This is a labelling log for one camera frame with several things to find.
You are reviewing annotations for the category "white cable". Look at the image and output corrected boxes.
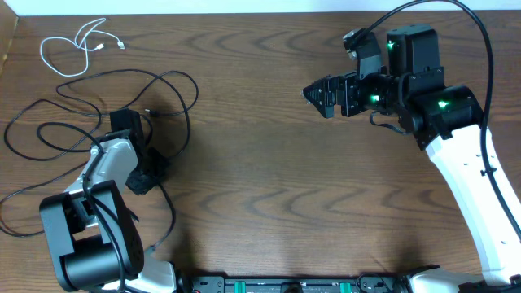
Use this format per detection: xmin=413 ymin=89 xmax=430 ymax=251
xmin=39 ymin=15 xmax=126 ymax=78

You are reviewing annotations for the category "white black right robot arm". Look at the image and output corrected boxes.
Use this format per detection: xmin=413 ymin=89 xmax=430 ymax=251
xmin=302 ymin=24 xmax=520 ymax=292

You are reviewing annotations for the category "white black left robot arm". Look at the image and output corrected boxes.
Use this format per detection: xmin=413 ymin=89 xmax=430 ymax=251
xmin=39 ymin=108 xmax=177 ymax=292

